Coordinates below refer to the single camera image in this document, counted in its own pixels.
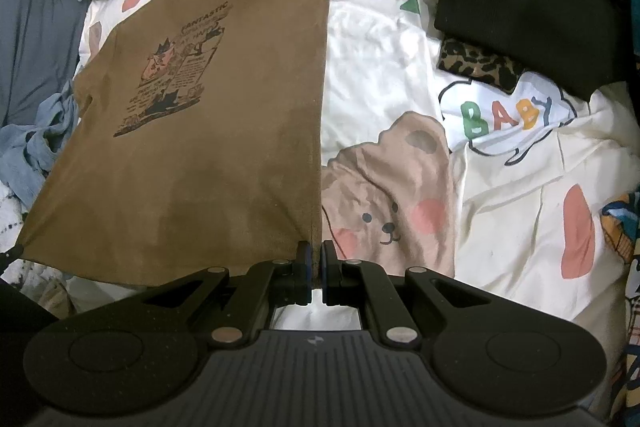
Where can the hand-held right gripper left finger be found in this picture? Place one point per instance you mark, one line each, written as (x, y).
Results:
(306, 274)

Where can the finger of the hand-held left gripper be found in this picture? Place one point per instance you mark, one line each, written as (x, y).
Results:
(11, 258)

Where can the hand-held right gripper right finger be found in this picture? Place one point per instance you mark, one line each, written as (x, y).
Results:
(327, 274)

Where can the brown printed t-shirt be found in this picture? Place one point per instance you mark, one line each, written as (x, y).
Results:
(225, 157)

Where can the white black patterned cloth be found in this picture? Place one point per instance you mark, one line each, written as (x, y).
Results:
(25, 232)

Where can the light blue denim garment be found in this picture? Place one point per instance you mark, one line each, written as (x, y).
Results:
(35, 147)

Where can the grey-blue garment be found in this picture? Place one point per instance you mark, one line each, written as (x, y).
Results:
(35, 37)

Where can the bear print bed sheet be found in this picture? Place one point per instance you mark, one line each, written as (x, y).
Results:
(380, 57)

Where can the leopard print cloth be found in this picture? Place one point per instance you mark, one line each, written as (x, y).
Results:
(475, 64)

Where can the teal patterned garment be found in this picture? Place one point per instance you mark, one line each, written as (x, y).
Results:
(622, 227)

